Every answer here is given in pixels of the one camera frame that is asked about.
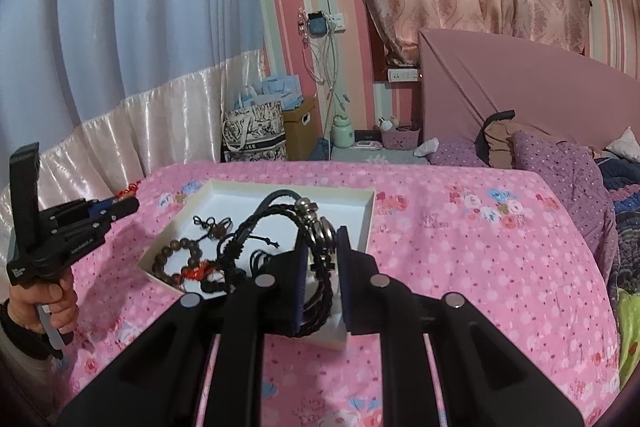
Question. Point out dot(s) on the dark blue patchwork quilt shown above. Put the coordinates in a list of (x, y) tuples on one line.
[(627, 217)]

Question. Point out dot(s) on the purple dotted pillow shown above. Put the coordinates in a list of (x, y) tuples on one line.
[(565, 187), (457, 154)]

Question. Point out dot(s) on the white crumpled tissue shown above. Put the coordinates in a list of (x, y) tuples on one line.
[(425, 148)]

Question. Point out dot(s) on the lime green cloth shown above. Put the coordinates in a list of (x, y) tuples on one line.
[(631, 337)]

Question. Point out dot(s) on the white wall socket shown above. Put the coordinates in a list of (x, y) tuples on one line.
[(338, 22)]

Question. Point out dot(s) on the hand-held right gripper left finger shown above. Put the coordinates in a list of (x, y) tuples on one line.
[(300, 272)]

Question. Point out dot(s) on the white light bulb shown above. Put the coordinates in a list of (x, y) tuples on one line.
[(384, 123)]

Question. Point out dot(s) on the brown cardboard box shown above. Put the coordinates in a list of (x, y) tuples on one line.
[(300, 132)]

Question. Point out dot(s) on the small white cushion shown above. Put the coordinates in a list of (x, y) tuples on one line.
[(625, 144)]

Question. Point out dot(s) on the person's left hand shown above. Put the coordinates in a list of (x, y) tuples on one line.
[(30, 307)]

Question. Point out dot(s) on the white power strip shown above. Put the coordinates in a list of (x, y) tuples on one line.
[(402, 75)]

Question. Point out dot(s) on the person's left forearm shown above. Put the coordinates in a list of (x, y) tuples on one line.
[(20, 337)]

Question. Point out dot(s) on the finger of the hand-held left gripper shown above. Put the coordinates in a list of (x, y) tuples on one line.
[(122, 208), (75, 212)]

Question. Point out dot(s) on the light blue gift bag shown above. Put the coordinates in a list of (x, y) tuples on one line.
[(277, 89)]

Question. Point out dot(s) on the blue and white window curtain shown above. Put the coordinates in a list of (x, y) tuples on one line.
[(125, 32)]

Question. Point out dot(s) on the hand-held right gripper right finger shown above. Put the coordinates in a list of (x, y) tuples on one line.
[(345, 279)]

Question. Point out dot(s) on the grey bedside table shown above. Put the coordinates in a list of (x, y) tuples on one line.
[(370, 154)]

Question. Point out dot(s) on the white shallow cardboard tray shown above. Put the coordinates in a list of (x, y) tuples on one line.
[(240, 202)]

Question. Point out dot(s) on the mint green water bottle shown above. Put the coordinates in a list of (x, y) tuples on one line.
[(343, 134)]

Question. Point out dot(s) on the pink floral bedsheet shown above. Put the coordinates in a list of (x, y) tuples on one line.
[(450, 257)]

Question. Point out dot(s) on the black and white printed tote bag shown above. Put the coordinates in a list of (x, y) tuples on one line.
[(255, 132)]

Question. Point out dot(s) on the pink plastic basket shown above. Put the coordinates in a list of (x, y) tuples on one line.
[(400, 138)]

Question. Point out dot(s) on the pink padded headboard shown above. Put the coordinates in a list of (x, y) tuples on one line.
[(525, 82)]

